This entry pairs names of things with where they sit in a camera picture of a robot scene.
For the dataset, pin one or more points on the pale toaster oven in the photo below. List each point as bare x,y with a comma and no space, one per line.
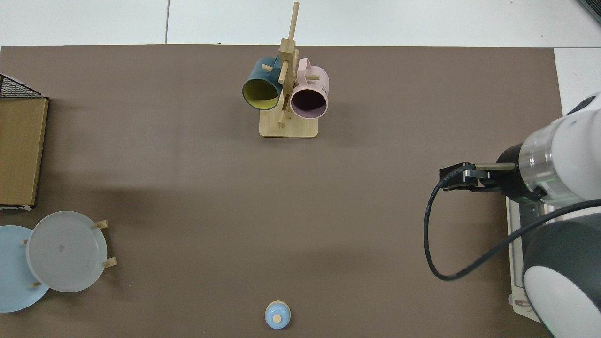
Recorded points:
519,263

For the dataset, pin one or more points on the black object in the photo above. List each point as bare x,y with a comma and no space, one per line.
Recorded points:
594,7

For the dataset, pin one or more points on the pink cup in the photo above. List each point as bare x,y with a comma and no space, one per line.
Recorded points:
310,84

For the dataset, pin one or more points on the wooden cup stand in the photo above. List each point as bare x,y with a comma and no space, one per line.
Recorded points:
288,127

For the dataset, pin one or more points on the small blue round thing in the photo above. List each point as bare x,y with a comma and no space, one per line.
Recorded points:
277,315

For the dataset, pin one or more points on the dark teal cup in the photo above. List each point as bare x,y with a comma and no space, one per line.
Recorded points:
260,77

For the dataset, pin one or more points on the brown table cloth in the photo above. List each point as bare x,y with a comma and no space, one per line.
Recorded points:
188,188

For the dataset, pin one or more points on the wooden plate rack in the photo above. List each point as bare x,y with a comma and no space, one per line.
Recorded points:
111,262

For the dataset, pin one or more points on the grey plate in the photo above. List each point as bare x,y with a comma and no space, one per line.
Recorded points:
65,251

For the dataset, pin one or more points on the light blue plate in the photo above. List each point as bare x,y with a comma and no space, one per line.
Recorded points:
11,272

